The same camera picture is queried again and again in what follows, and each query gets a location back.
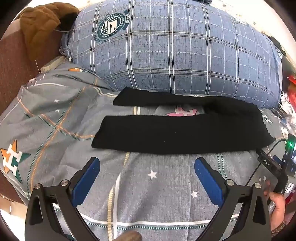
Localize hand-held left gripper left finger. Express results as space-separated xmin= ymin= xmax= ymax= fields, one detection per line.
xmin=24 ymin=157 xmax=101 ymax=241

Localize patterned bracelet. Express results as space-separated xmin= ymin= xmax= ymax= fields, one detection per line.
xmin=272 ymin=221 xmax=287 ymax=237

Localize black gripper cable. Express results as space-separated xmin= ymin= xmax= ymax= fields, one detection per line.
xmin=245 ymin=138 xmax=288 ymax=186

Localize red packet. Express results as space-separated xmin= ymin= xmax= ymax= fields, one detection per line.
xmin=287 ymin=74 xmax=296 ymax=112

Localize grey printed bed sheet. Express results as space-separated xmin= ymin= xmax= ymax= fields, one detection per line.
xmin=0 ymin=65 xmax=296 ymax=241

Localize beige bed rail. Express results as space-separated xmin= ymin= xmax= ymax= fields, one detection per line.
xmin=40 ymin=56 xmax=65 ymax=74

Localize person's right hand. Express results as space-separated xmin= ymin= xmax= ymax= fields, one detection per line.
xmin=264 ymin=181 xmax=286 ymax=230

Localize black bag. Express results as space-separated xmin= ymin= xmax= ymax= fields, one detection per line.
xmin=268 ymin=35 xmax=287 ymax=59

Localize blue plaid pillow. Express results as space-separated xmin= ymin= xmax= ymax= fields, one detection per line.
xmin=60 ymin=0 xmax=284 ymax=109

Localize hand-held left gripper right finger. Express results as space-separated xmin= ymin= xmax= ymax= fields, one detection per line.
xmin=194 ymin=157 xmax=272 ymax=241

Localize brown upholstered headboard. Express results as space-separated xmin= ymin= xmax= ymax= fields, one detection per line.
xmin=0 ymin=19 xmax=63 ymax=114

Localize brown jacket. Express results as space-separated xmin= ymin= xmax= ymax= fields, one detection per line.
xmin=20 ymin=2 xmax=80 ymax=62

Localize black pants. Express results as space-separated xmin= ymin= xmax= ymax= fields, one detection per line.
xmin=91 ymin=87 xmax=276 ymax=155

